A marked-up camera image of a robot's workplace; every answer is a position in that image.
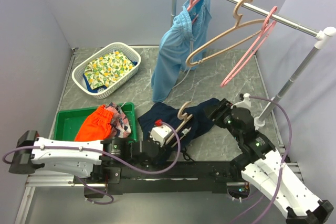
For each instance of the white clothes rack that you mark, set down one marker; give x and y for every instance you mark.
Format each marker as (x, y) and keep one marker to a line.
(322, 37)

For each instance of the navy blue shorts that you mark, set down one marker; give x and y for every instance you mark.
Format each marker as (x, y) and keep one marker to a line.
(199, 124)

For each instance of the pink patterned shorts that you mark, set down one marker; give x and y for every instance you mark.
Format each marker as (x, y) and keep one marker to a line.
(120, 126)

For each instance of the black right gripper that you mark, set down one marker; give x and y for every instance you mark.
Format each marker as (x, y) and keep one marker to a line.
(223, 106)

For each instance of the orange shorts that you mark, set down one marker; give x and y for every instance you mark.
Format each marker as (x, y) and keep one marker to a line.
(97, 126)

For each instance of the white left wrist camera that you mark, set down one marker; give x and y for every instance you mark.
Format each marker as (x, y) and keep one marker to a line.
(160, 133)

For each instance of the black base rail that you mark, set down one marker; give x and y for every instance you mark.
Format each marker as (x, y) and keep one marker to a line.
(218, 177)

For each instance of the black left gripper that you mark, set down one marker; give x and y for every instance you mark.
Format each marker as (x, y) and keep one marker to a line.
(154, 159)

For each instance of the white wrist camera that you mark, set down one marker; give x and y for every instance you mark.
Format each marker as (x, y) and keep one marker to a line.
(244, 102)
(160, 133)

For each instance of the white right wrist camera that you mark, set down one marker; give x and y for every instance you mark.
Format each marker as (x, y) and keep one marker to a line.
(244, 102)

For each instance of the green plastic tray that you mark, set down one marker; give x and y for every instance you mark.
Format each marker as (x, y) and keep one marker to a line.
(68, 122)

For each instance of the pink empty hanger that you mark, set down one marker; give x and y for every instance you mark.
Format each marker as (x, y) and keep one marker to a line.
(266, 29)

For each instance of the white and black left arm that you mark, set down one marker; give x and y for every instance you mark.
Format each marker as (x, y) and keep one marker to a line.
(77, 158)

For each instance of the white laundry basket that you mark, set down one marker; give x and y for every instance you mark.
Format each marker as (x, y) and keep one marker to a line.
(79, 70)

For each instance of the light blue shorts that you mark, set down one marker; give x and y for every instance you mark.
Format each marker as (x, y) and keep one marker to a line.
(187, 33)

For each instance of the floral patterned cloth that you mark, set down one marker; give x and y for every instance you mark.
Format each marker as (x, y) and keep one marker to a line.
(114, 56)

